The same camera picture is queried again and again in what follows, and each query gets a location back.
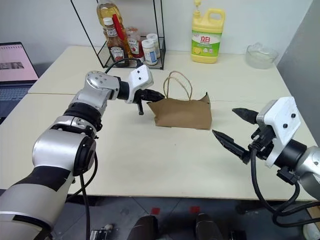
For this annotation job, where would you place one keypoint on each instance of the glass ketchup bottle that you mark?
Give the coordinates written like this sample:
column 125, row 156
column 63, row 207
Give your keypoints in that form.
column 115, row 47

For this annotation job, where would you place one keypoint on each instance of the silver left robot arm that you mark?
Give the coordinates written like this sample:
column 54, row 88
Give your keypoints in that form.
column 57, row 147

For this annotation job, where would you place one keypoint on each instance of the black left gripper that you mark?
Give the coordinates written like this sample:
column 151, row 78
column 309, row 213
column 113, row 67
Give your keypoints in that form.
column 140, row 96

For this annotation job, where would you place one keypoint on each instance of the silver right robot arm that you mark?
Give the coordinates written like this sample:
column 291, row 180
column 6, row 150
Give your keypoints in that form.
column 306, row 165

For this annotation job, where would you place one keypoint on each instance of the squeeze ketchup bottle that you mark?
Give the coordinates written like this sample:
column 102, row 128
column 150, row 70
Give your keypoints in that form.
column 133, row 46

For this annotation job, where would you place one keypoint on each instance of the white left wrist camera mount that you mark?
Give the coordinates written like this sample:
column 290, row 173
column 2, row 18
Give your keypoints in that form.
column 141, row 76

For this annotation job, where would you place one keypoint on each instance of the clear glass bowl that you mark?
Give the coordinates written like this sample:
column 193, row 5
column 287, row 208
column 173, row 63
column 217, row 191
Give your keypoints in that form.
column 261, row 56

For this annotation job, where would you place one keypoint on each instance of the white lidded jar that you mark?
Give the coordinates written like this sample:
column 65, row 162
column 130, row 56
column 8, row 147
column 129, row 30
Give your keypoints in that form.
column 150, row 52
column 153, row 37

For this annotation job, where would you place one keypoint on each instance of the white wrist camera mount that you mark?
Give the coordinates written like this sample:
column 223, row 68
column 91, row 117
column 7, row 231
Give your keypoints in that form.
column 280, row 120
column 141, row 76

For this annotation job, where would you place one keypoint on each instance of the yellow detergent jug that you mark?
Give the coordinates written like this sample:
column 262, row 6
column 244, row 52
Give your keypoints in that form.
column 206, row 42

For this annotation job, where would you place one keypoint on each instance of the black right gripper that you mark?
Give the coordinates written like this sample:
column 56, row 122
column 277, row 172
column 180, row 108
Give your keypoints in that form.
column 262, row 142

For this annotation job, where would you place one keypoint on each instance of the brown paper bag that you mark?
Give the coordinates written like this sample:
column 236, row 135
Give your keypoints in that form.
column 182, row 113

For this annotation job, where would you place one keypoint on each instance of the cooking oil bottle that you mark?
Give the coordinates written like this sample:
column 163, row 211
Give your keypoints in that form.
column 110, row 10

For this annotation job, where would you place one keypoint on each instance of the dark rounded shape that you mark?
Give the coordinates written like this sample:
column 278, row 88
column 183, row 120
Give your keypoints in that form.
column 143, row 228
column 207, row 227

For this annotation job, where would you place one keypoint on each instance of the open laptop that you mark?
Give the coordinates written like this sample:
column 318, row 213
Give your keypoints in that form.
column 12, row 65

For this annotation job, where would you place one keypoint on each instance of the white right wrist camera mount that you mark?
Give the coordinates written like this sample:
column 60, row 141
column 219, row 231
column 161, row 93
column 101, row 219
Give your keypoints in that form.
column 280, row 120

